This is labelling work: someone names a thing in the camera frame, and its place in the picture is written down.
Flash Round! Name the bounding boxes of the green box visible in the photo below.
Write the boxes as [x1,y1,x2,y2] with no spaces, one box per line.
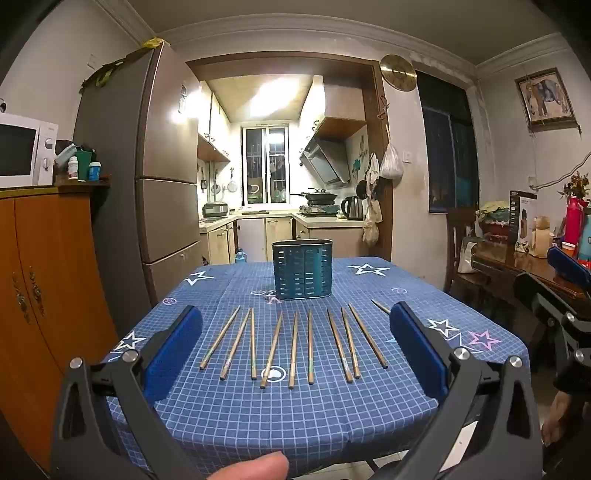
[74,150,92,182]

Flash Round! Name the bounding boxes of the white microwave oven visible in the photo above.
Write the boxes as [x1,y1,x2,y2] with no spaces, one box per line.
[0,112,59,189]

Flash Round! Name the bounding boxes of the brown steel refrigerator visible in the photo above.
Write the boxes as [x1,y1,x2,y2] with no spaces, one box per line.
[74,44,204,324]

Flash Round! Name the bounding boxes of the steel electric kettle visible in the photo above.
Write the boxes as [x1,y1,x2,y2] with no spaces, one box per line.
[342,195,365,221]

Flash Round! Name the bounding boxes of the gold wall clock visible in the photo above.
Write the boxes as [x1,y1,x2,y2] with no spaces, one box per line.
[379,54,417,92]

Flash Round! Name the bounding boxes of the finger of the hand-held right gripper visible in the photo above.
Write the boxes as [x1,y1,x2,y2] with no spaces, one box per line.
[547,246,591,289]
[513,272,591,366]

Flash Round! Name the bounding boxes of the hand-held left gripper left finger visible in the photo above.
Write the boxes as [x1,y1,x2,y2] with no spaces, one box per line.
[50,305,206,480]

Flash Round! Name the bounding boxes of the row of wooden chopsticks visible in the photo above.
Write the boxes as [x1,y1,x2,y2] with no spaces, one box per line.
[198,299,392,389]

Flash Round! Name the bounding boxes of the blue checked star tablecloth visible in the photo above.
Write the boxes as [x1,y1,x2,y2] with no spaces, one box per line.
[99,256,532,478]

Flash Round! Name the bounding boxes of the dark wooden chair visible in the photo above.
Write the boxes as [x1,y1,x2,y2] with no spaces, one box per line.
[443,205,481,296]

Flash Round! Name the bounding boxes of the steel range hood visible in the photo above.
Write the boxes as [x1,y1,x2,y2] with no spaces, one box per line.
[299,137,352,188]

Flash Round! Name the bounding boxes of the white wall cable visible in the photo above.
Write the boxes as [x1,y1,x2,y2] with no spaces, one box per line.
[529,161,591,191]

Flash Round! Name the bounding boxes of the gas stove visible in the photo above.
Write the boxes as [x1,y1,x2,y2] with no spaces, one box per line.
[298,204,343,217]

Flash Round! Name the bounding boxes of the red basin with cloths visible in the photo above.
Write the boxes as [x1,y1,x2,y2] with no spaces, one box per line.
[475,200,511,243]

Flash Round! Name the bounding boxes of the black wok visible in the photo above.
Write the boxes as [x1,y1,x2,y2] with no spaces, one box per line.
[290,187,341,206]

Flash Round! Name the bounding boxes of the barred kitchen window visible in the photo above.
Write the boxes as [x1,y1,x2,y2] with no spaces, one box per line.
[241,124,290,206]

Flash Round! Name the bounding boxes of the dark room window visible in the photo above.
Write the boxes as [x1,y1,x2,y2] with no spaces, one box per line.
[416,70,478,214]

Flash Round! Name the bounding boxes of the white hanging plastic bag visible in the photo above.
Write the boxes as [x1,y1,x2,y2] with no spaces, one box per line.
[379,142,404,180]

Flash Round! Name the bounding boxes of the person's right hand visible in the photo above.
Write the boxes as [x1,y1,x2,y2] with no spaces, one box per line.
[541,391,577,448]

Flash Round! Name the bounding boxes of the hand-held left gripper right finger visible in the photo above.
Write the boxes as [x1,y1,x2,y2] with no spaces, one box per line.
[389,301,543,480]

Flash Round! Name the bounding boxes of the red vase with flowers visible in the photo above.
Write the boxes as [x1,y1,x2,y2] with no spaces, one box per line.
[564,196,585,247]

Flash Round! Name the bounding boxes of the beige kitchen base cabinets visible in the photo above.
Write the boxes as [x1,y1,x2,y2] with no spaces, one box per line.
[199,212,370,266]

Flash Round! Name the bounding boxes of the dark wooden side table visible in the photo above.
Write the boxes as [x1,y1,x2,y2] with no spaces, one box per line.
[466,240,591,317]

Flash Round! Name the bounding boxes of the beige wall cabinet row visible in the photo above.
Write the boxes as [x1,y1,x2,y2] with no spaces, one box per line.
[198,80,232,162]

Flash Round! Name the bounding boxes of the person's left hand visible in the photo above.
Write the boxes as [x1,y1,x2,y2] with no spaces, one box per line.
[202,451,290,480]

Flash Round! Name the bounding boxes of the beige wall cabinet wood trim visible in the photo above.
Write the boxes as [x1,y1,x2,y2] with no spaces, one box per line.
[300,76,368,141]

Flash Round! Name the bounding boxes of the orange wooden cabinet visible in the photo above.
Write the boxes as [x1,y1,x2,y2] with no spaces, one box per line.
[0,180,121,472]

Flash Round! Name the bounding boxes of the teal perforated utensil holder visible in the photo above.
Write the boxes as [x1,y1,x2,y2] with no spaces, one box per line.
[271,239,334,302]

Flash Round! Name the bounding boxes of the beige paper bag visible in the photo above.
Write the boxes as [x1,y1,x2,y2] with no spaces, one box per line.
[529,216,552,258]

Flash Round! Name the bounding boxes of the black and white carton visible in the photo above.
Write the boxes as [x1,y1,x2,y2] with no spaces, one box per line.
[509,191,537,245]

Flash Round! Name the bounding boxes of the dark green strap bundle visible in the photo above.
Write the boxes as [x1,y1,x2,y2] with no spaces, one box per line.
[81,58,130,90]

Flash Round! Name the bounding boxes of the framed elephant picture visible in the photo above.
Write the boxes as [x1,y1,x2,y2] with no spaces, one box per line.
[515,68,579,128]

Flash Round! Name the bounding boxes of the beige hanging bag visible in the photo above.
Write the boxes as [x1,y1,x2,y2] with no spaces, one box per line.
[361,199,383,246]

